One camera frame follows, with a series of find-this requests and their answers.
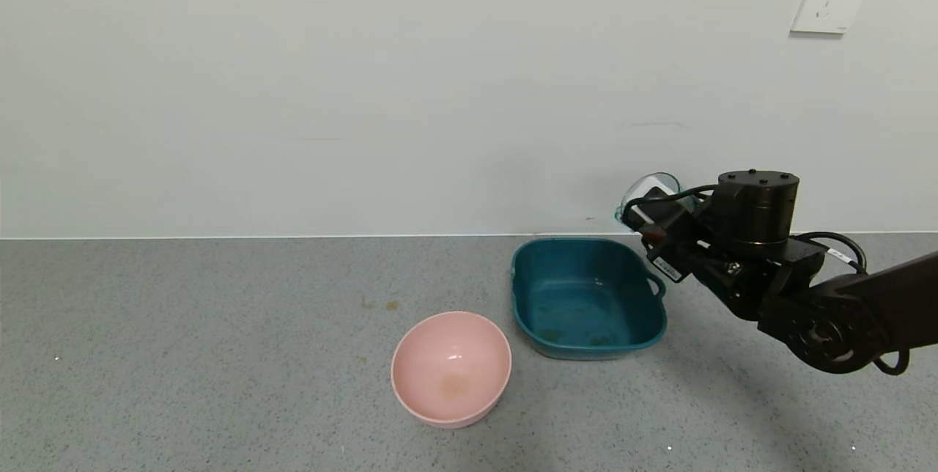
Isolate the teal plastic basin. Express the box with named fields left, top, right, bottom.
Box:
left=510, top=237, right=668, bottom=361

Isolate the translucent blue ribbed cup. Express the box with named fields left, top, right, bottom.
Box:
left=615, top=172, right=697, bottom=231

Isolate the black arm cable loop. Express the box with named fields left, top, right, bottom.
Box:
left=795, top=232, right=868, bottom=275

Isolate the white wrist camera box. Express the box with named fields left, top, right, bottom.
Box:
left=625, top=202, right=657, bottom=231

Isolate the pink plastic bowl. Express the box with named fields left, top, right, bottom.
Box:
left=391, top=311, right=512, bottom=429

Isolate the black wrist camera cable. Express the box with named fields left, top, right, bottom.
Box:
left=621, top=184, right=720, bottom=220

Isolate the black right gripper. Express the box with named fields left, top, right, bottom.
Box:
left=622, top=186, right=710, bottom=284

